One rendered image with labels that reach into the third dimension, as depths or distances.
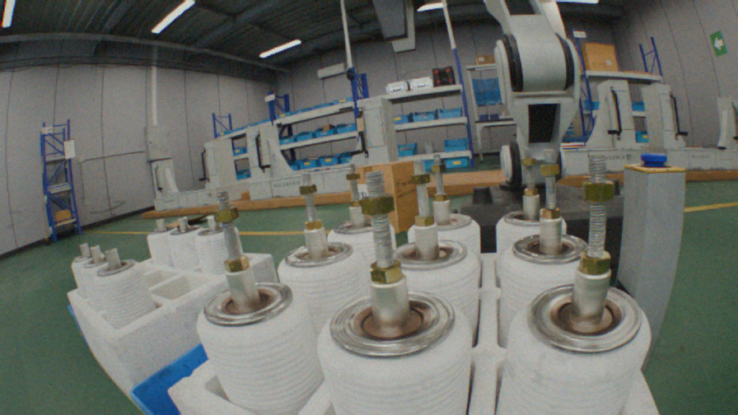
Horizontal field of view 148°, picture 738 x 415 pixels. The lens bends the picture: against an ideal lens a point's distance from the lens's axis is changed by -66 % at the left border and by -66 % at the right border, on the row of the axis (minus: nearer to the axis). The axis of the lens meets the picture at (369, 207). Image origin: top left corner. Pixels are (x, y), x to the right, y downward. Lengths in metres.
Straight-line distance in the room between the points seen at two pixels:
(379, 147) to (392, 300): 2.26
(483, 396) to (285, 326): 0.15
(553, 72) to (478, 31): 8.51
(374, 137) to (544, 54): 1.90
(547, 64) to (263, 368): 0.68
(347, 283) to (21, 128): 6.41
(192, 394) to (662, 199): 0.51
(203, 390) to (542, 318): 0.26
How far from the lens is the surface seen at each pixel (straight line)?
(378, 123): 2.41
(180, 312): 0.50
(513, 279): 0.27
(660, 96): 2.87
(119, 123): 6.95
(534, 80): 0.69
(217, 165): 3.53
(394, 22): 0.27
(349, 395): 0.18
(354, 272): 0.31
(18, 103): 6.65
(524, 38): 0.70
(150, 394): 0.46
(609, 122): 2.64
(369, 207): 0.15
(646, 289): 0.42
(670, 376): 0.57
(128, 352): 0.47
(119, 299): 0.49
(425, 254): 0.28
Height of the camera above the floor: 0.35
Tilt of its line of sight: 10 degrees down
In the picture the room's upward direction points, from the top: 7 degrees counter-clockwise
